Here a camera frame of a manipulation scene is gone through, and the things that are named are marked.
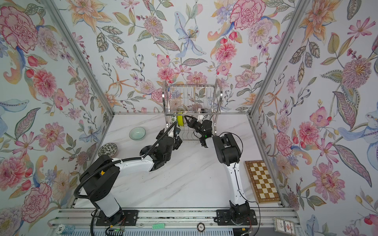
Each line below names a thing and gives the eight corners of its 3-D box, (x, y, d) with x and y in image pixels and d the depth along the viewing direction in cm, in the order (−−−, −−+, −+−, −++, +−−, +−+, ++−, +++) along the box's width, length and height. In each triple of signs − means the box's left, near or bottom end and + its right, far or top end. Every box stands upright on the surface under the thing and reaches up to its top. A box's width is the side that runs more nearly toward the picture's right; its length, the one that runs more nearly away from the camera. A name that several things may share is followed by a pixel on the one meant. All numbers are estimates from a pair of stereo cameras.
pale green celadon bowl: (130, 142, 106) (127, 137, 101) (133, 131, 112) (131, 127, 107) (144, 142, 106) (143, 137, 102) (147, 131, 112) (145, 127, 108)
